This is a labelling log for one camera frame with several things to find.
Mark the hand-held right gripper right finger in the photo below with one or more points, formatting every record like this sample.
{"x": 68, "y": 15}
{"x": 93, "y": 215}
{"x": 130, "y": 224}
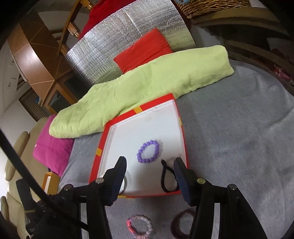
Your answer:
{"x": 183, "y": 183}

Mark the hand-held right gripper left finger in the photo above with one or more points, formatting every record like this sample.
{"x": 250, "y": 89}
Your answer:
{"x": 117, "y": 181}

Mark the red shallow box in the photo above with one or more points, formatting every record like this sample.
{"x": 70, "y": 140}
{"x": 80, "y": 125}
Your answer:
{"x": 128, "y": 137}

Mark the silver round item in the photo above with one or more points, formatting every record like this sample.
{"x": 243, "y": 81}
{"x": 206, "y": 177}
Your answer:
{"x": 125, "y": 183}

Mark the magenta cushion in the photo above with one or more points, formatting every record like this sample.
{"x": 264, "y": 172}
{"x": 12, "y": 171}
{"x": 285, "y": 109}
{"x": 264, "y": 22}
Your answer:
{"x": 54, "y": 149}

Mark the light green towel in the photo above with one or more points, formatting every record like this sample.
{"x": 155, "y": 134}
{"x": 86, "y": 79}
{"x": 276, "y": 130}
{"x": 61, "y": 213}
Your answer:
{"x": 142, "y": 92}

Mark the cream sofa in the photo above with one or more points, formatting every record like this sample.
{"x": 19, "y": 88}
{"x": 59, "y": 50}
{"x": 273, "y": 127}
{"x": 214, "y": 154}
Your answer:
{"x": 16, "y": 165}

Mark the red cushion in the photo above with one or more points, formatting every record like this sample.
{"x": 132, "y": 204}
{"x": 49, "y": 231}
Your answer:
{"x": 143, "y": 50}

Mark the silver insulation mat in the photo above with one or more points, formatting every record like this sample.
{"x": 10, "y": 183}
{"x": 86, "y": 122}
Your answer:
{"x": 128, "y": 34}

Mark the red cloth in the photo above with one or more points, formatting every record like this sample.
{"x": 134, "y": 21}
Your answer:
{"x": 101, "y": 12}

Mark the wicker basket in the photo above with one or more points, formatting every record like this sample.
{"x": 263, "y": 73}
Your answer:
{"x": 213, "y": 7}

